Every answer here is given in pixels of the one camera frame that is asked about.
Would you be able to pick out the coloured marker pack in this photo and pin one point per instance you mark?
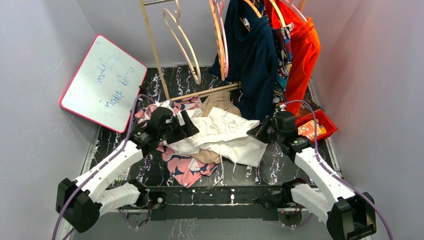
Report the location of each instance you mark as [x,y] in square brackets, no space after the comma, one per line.
[122,178]

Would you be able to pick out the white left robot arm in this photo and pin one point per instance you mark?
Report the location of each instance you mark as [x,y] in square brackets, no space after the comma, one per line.
[102,179]

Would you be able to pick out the pink and orange hanger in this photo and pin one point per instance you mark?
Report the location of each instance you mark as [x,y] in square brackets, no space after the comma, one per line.
[217,8]

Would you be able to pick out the orange hanging shorts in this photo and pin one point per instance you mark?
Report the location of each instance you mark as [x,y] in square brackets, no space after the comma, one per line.
[305,46]

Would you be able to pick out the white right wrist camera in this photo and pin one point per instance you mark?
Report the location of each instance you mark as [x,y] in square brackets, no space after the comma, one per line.
[283,107]

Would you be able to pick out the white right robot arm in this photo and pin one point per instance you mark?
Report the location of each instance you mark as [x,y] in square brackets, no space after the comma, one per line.
[346,214]

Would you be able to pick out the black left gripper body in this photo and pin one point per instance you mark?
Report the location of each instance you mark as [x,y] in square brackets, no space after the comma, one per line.
[173,127]

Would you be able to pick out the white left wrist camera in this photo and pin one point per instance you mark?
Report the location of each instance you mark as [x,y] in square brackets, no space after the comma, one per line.
[169,104]

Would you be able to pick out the dark book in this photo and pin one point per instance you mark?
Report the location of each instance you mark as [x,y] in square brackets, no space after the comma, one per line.
[304,110]

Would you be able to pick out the pink shark print shorts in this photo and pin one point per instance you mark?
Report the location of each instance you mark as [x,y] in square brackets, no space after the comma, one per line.
[185,169]

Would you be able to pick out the beige shorts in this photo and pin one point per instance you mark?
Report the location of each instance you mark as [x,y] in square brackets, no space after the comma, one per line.
[220,100]

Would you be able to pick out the red plastic bin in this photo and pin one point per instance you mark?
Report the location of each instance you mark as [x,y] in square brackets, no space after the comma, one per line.
[321,128]

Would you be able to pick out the colourful print hanging shorts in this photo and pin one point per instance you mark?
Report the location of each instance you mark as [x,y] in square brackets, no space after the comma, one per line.
[282,41]

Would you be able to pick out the light wooden hanger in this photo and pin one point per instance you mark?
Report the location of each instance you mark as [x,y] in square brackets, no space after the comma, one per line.
[172,22]

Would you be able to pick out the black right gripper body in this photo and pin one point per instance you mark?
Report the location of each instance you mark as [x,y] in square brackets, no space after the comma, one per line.
[280,135]

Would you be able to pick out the navy blue hanging shorts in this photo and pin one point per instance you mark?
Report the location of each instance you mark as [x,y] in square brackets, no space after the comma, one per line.
[252,59]

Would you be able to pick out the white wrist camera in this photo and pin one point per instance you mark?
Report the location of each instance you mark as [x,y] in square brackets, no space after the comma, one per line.
[169,104]
[283,107]

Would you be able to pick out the white shorts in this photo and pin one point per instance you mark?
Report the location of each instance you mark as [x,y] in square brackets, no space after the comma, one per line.
[223,133]

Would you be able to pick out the pink framed whiteboard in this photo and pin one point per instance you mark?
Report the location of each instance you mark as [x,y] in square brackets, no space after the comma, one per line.
[105,85]

